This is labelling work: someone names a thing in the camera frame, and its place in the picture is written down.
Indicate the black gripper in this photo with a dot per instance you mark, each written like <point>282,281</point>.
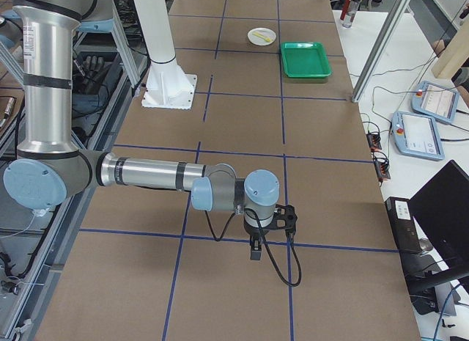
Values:
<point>253,232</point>

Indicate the white round plate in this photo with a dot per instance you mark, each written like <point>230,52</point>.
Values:
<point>260,42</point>

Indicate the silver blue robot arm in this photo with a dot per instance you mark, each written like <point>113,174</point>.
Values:
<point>50,168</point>

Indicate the black box with labels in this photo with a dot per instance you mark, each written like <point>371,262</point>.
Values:
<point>403,225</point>

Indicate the near orange black connector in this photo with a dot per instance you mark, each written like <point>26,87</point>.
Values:
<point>381,165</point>

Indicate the orange black connector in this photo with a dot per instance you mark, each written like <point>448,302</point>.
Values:
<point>374,140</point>
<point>381,165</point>

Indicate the far orange black connector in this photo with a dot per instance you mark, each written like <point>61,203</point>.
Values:
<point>374,140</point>

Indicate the black monitor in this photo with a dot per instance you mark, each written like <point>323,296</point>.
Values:
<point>441,209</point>

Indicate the near blue teach pendant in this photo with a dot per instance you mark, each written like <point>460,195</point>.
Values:
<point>416,135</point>

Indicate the blue teach pendant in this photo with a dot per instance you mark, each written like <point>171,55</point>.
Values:
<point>416,135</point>
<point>436,101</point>

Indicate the green plastic tray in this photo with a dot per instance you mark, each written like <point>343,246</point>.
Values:
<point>305,60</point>

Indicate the yellow plastic spoon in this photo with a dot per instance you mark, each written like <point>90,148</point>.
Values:
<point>262,36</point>

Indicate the far blue teach pendant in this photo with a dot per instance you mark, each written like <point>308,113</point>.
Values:
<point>436,101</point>

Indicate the black glove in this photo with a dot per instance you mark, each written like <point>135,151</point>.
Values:
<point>92,74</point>

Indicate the wooden beam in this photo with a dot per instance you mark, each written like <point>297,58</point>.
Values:
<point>452,56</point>

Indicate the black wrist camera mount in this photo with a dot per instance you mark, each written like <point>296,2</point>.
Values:
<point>284,218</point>

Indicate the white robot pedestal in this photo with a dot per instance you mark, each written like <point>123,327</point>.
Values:
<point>167,86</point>

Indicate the aluminium frame post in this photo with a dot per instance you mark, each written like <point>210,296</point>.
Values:
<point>388,28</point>

